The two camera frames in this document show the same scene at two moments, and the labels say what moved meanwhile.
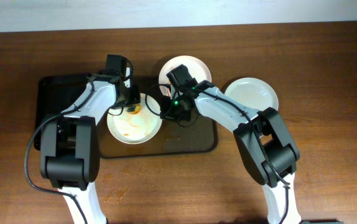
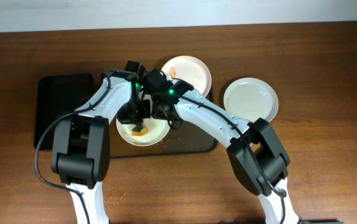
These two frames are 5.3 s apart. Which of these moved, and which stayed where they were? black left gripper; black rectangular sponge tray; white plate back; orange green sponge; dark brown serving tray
Moved: orange green sponge; black left gripper
Stayed: black rectangular sponge tray; white plate back; dark brown serving tray
